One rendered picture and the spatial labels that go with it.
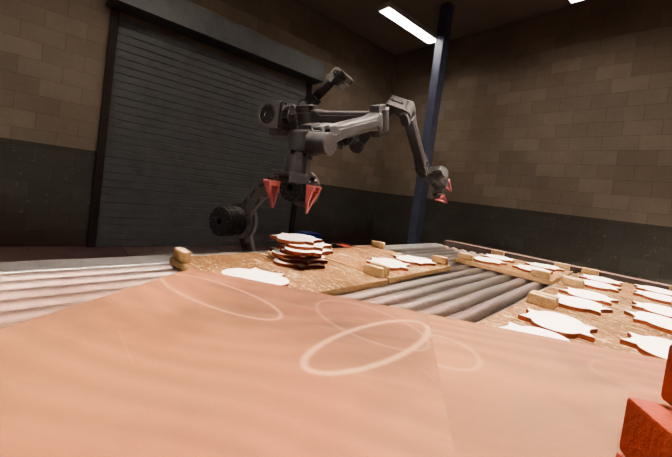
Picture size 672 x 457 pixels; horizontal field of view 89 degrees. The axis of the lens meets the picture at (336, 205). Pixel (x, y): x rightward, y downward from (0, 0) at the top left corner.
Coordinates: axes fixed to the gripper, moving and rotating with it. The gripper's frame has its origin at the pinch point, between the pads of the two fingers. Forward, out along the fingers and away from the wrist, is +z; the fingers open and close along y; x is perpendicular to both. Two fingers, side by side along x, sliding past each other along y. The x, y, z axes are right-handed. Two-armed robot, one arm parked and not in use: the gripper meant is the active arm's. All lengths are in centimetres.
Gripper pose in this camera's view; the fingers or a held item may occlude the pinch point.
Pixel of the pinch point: (289, 207)
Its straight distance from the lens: 90.4
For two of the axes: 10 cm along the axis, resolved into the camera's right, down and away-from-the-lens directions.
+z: -1.4, 9.9, 0.3
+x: 2.6, 0.0, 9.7
